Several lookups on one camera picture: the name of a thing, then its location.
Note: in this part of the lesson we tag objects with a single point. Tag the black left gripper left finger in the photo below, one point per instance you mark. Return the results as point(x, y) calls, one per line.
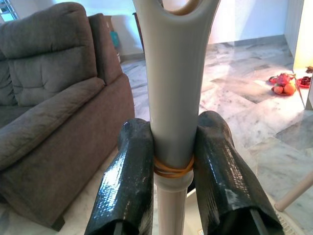
point(129, 176)

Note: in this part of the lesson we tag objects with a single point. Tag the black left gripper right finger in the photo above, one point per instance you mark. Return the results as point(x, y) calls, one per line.
point(227, 186)

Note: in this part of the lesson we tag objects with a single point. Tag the orange rubber band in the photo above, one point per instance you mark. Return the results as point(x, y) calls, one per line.
point(171, 174)

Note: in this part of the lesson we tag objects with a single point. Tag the grey fabric sofa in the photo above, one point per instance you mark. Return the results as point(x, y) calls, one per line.
point(49, 110)

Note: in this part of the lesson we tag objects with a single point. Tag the red fruit plate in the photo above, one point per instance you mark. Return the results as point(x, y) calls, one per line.
point(281, 94)

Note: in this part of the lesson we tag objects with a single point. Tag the orange fruit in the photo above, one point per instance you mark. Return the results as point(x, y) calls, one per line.
point(289, 88)

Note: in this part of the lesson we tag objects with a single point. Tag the red tea tray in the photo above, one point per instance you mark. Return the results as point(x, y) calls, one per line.
point(304, 82)

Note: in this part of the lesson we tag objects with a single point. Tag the teal bag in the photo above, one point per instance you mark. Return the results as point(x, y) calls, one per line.
point(115, 39)

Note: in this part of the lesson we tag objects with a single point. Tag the dark wooden post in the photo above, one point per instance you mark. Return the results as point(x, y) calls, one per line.
point(139, 34)

